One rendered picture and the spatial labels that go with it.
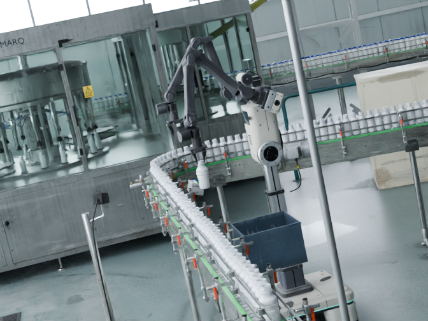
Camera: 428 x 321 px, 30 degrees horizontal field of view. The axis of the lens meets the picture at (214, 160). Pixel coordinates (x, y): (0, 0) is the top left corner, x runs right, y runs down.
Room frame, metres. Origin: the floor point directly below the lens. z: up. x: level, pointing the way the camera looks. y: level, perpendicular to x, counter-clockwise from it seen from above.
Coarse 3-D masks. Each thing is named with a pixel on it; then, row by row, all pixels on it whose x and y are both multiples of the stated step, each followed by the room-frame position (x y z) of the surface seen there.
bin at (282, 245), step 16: (240, 224) 4.27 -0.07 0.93; (256, 224) 4.29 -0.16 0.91; (272, 224) 4.30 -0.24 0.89; (288, 224) 4.01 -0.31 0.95; (256, 240) 3.98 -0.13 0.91; (272, 240) 3.99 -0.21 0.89; (288, 240) 4.00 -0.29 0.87; (256, 256) 3.97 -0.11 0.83; (272, 256) 3.99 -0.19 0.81; (288, 256) 4.00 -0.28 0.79; (304, 256) 4.02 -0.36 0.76
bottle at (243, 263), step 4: (244, 260) 2.84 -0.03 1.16; (248, 260) 2.83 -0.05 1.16; (244, 264) 2.80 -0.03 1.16; (248, 264) 2.80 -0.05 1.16; (244, 268) 2.80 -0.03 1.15; (244, 272) 2.80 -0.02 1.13; (240, 276) 2.81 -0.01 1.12; (244, 276) 2.79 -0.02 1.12; (244, 280) 2.79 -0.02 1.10; (244, 284) 2.80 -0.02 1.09; (244, 292) 2.80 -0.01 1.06; (244, 296) 2.81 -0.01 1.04
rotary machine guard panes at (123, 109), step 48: (96, 48) 7.70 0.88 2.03; (144, 48) 7.77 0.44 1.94; (0, 96) 7.53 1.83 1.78; (48, 96) 7.61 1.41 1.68; (96, 96) 7.68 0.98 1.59; (144, 96) 7.75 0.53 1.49; (0, 144) 7.52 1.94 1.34; (48, 144) 7.59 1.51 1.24; (96, 144) 7.66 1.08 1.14; (144, 144) 7.74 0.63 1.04
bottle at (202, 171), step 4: (200, 160) 4.51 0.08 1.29; (200, 164) 4.48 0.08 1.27; (200, 168) 4.47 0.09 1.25; (204, 168) 4.47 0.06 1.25; (196, 172) 4.50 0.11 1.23; (200, 172) 4.47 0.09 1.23; (204, 172) 4.47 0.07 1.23; (208, 172) 4.49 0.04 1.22; (200, 176) 4.47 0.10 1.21; (204, 176) 4.47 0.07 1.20; (208, 176) 4.49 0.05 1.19; (200, 180) 4.48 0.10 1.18; (204, 180) 4.47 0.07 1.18; (208, 180) 4.49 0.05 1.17; (200, 184) 4.48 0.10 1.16; (204, 184) 4.47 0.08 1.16; (208, 184) 4.48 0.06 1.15; (200, 188) 4.49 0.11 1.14; (204, 188) 4.47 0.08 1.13; (208, 188) 4.49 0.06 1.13
